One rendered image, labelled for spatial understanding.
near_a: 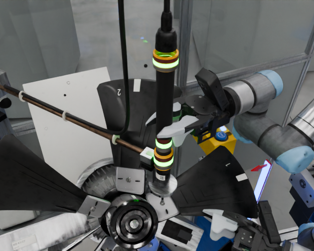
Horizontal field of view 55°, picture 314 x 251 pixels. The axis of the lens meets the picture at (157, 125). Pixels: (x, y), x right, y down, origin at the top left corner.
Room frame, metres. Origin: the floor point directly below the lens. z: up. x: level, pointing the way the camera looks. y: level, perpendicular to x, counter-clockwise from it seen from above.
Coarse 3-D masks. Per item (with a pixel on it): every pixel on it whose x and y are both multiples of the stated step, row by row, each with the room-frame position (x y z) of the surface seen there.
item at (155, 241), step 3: (156, 237) 0.41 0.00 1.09; (153, 240) 0.40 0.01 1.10; (156, 240) 0.40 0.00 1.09; (153, 243) 0.39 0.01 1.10; (156, 243) 0.40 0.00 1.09; (147, 246) 0.37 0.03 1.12; (153, 246) 0.38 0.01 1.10; (156, 246) 0.39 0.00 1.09; (138, 249) 0.35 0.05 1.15; (141, 249) 0.36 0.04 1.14; (144, 249) 0.36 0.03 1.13; (147, 249) 0.37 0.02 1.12; (150, 249) 0.37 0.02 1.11; (153, 249) 0.38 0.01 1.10; (156, 249) 0.38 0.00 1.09
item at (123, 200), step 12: (108, 192) 0.48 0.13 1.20; (120, 192) 0.48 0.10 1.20; (120, 204) 0.40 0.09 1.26; (132, 204) 0.40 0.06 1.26; (144, 204) 0.41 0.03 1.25; (120, 216) 0.38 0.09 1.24; (132, 216) 0.39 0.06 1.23; (144, 216) 0.39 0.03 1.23; (156, 216) 0.39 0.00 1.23; (108, 228) 0.37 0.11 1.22; (120, 228) 0.36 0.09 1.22; (144, 228) 0.37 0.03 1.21; (156, 228) 0.37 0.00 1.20; (120, 240) 0.34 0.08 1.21; (132, 240) 0.35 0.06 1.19; (144, 240) 0.35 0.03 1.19
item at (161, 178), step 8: (168, 16) 0.45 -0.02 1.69; (168, 24) 0.45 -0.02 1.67; (160, 32) 0.45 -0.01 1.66; (168, 32) 0.45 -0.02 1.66; (160, 40) 0.44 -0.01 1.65; (168, 40) 0.44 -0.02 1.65; (176, 40) 0.45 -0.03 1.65; (160, 48) 0.44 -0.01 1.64; (168, 48) 0.44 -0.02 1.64; (176, 48) 0.45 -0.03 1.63; (160, 176) 0.44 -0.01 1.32; (168, 176) 0.45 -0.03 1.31; (160, 184) 0.44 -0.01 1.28; (168, 184) 0.45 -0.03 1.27
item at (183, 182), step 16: (208, 160) 0.59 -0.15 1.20; (224, 160) 0.59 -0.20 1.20; (192, 176) 0.54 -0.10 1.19; (208, 176) 0.54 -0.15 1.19; (224, 176) 0.54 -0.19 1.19; (176, 192) 0.49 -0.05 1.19; (192, 192) 0.49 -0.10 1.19; (208, 192) 0.49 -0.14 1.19; (224, 192) 0.49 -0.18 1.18; (240, 192) 0.50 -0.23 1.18; (192, 208) 0.44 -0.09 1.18; (208, 208) 0.45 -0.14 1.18; (224, 208) 0.45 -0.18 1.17; (240, 208) 0.46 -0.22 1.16
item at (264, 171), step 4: (268, 164) 0.59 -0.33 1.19; (264, 168) 0.60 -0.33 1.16; (268, 168) 0.59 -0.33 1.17; (264, 172) 0.59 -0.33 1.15; (260, 176) 0.60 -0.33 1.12; (264, 176) 0.59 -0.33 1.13; (260, 180) 0.60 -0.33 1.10; (264, 180) 0.59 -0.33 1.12; (260, 184) 0.59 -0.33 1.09; (256, 188) 0.60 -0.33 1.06; (260, 188) 0.59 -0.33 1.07; (256, 192) 0.60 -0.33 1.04; (256, 196) 0.59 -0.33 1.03
